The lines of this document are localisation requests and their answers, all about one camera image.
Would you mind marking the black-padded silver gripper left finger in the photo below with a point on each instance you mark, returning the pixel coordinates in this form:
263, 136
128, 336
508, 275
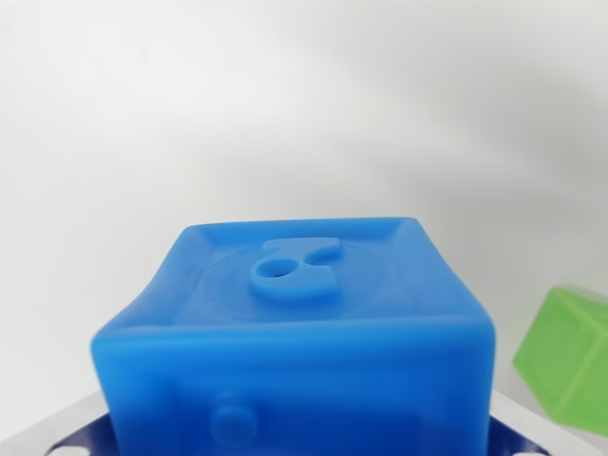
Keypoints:
71, 434

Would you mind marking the green embossed cube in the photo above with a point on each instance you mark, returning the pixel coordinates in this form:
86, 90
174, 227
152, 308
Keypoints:
565, 351

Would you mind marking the blue embossed cube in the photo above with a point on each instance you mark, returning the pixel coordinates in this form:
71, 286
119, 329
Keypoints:
294, 375

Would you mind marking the black-padded silver gripper right finger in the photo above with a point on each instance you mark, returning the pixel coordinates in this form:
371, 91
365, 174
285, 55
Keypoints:
510, 432

